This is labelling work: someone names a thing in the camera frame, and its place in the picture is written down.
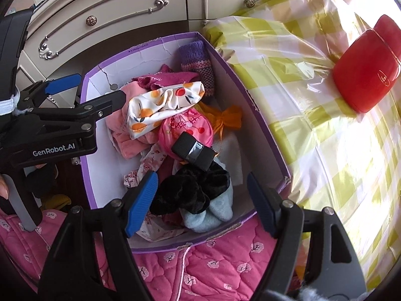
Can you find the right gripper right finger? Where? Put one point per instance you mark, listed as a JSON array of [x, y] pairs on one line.
[[332, 268]]

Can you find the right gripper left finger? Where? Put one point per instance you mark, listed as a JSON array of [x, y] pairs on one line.
[[71, 270]]

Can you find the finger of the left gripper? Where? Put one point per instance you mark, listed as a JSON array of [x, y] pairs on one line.
[[35, 94], [94, 109]]

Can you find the pink fleece cloth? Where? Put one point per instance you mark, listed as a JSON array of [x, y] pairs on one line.
[[116, 123]]

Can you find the white fruit print pouch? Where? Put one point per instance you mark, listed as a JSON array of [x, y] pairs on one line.
[[147, 111]]

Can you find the pink round coin purse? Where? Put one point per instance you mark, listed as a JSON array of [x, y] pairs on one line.
[[190, 121]]

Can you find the magenta knitted cloth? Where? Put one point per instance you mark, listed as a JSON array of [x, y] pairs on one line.
[[166, 77]]

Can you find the floral pink ribbon scarf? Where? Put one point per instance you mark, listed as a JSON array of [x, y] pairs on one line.
[[156, 228]]

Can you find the purple knitted glove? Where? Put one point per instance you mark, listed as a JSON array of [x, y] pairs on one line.
[[194, 58]]

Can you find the light blue small gloves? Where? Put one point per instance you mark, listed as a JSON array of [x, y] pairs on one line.
[[218, 212]]

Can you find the black velvet scrunchie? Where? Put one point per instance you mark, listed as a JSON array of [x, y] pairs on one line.
[[191, 189]]

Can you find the orange organza sponge bag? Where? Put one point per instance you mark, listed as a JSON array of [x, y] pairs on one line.
[[221, 121]]

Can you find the white plastic bag roll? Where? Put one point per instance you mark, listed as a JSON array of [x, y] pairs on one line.
[[229, 154]]

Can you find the person's left hand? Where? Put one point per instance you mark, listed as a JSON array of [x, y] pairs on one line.
[[4, 191]]

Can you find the purple cardboard box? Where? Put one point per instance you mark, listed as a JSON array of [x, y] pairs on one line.
[[103, 171]]

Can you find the pink quilted blanket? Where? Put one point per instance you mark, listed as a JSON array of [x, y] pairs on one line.
[[227, 268]]

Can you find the cream cabinet with drawers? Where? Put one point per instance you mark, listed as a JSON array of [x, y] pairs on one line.
[[61, 29]]

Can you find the red thermos bottle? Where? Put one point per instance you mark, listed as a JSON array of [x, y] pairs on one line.
[[368, 69]]

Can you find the yellow checkered plastic tablecloth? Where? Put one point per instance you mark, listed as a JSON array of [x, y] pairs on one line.
[[283, 51]]

